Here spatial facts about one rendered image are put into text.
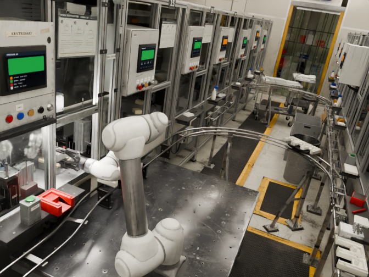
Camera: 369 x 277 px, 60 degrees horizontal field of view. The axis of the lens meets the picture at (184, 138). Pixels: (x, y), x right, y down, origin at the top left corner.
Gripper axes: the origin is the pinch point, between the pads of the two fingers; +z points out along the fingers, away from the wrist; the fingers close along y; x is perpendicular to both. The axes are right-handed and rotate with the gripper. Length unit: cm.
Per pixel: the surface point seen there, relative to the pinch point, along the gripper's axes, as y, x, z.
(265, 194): -98, -220, -122
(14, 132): 35, 49, -17
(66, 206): -9.3, 29.7, -30.3
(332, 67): 13, -826, -185
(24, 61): 66, 40, -15
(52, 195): -6.3, 29.3, -21.0
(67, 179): -10.5, 7.0, -11.9
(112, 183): -14.0, -10.6, -32.9
